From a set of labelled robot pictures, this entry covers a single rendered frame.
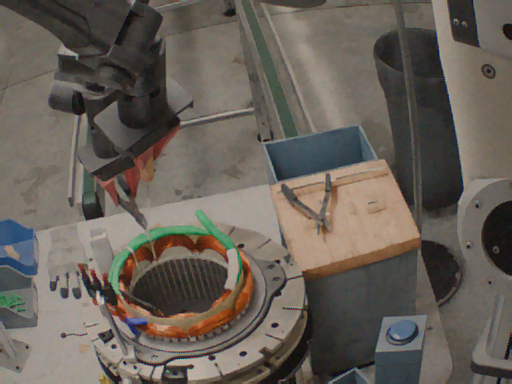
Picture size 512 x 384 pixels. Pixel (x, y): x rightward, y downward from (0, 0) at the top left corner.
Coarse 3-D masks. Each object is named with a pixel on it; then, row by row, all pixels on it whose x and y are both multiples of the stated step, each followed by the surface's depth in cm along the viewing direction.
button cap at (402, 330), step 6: (396, 324) 113; (402, 324) 112; (408, 324) 112; (414, 324) 112; (390, 330) 112; (396, 330) 112; (402, 330) 111; (408, 330) 111; (414, 330) 111; (390, 336) 112; (396, 336) 111; (402, 336) 110; (408, 336) 110
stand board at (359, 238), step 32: (384, 160) 138; (320, 192) 134; (352, 192) 133; (384, 192) 132; (288, 224) 130; (352, 224) 128; (384, 224) 126; (320, 256) 124; (352, 256) 122; (384, 256) 124
